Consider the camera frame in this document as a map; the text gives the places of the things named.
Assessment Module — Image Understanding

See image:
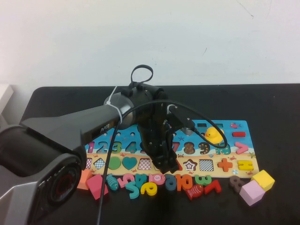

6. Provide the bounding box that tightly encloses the lilac wooden cube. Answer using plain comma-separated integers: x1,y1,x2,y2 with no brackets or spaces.
239,180,266,207

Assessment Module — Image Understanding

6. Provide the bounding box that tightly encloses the pink wooden fish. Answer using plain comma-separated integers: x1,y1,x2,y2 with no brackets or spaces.
148,172,166,186

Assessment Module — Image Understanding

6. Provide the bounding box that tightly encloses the pink number five piece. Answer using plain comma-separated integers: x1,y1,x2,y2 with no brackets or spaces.
117,173,135,188

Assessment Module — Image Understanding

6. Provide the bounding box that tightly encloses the orange plus sign piece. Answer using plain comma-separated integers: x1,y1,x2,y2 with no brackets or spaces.
217,158,233,172

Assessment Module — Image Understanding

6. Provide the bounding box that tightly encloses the long black camera cable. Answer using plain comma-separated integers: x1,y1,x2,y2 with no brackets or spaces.
96,99,228,225

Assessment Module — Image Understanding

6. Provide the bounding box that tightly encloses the yellow number six piece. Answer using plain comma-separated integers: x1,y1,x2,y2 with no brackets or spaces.
140,181,158,196

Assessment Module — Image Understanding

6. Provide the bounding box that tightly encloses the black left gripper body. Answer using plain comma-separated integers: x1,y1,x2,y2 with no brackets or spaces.
137,105,177,163

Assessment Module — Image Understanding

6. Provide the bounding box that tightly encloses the pink wooden cube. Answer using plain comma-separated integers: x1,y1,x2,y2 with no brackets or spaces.
86,173,109,200

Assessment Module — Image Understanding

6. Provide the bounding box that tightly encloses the teal number four piece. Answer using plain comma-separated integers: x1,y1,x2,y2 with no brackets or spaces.
135,174,149,188

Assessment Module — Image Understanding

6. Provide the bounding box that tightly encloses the teal heart piece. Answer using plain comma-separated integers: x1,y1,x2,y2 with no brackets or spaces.
122,156,138,170

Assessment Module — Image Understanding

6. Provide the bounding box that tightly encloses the teal wooden fish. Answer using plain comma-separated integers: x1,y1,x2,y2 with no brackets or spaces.
105,173,120,191

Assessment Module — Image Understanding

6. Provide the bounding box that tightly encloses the pink greater-than sign piece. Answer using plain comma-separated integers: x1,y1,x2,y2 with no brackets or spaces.
235,142,249,155

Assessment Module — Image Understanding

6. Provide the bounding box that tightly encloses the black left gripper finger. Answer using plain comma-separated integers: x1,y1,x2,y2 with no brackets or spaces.
152,160,170,174
166,153,180,174

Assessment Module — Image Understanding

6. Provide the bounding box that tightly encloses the red wooden fish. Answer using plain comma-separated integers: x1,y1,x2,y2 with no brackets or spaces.
185,184,204,201

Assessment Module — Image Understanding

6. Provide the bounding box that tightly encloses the green circle piece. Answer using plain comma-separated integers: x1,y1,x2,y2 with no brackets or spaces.
108,156,122,170

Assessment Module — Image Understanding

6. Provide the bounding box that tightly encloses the black cable loop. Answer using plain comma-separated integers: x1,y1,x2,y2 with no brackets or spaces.
130,65,153,89

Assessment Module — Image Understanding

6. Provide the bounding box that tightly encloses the red number seven piece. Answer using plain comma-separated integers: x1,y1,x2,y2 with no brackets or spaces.
203,179,222,195

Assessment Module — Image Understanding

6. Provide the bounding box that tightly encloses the white box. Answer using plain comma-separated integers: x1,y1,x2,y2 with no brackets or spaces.
0,84,14,117

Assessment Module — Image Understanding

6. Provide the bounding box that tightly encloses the brown number eight piece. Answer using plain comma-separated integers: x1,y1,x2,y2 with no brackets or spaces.
229,175,246,193

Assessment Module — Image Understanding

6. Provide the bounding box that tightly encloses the yellow wooden cube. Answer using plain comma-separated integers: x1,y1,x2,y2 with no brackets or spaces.
250,169,275,191

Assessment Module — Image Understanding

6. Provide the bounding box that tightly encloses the yellow rubber duck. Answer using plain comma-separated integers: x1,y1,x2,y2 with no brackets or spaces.
204,127,225,143

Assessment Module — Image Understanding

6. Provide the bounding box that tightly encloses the colourful wooden puzzle board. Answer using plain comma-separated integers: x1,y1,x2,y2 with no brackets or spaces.
85,120,260,179

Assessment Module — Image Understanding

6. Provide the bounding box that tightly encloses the yellow equals sign piece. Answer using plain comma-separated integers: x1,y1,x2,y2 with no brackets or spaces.
237,160,254,171

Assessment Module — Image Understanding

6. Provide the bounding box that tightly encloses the white zip tie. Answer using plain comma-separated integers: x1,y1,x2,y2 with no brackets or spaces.
106,85,124,124

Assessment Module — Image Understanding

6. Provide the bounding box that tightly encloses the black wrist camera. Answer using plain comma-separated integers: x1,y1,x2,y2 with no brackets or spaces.
166,104,195,136

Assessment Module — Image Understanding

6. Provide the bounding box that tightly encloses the orange wooden cube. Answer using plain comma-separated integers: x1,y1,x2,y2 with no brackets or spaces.
77,169,94,190

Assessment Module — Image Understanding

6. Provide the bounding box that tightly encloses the green number three piece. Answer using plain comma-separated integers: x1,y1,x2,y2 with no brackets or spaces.
194,174,212,187

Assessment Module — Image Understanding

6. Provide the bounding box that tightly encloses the orange number ten piece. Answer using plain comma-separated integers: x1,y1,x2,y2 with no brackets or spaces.
174,173,194,192

